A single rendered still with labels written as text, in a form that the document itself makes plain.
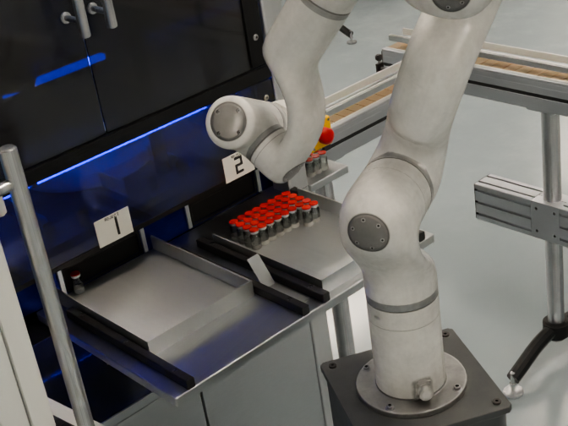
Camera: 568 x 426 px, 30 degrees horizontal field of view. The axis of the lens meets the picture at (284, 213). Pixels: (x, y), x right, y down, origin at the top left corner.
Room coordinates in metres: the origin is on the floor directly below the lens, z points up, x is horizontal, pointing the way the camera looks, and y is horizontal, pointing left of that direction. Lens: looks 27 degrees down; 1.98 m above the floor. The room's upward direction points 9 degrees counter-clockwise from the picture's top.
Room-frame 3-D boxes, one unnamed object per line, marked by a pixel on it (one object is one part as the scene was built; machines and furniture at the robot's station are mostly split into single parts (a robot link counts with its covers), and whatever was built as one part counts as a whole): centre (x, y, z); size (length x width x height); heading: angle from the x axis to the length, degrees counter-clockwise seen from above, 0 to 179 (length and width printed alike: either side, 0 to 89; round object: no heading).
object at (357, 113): (2.62, -0.23, 0.92); 0.69 x 0.16 x 0.16; 129
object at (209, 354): (1.92, 0.12, 0.87); 0.70 x 0.48 x 0.02; 129
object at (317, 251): (1.99, -0.05, 0.90); 0.34 x 0.26 x 0.04; 39
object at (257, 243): (2.06, 0.01, 0.90); 0.18 x 0.02 x 0.05; 129
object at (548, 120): (2.63, -0.76, 0.46); 0.09 x 0.09 x 0.77; 39
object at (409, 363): (1.48, -0.17, 0.95); 0.19 x 0.19 x 0.18
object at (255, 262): (1.82, 0.03, 0.91); 0.14 x 0.03 x 0.06; 39
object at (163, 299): (1.87, 0.29, 0.90); 0.34 x 0.26 x 0.04; 39
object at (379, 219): (1.45, -0.16, 1.16); 0.19 x 0.12 x 0.24; 154
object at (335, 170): (2.38, -0.08, 0.87); 0.14 x 0.13 x 0.02; 39
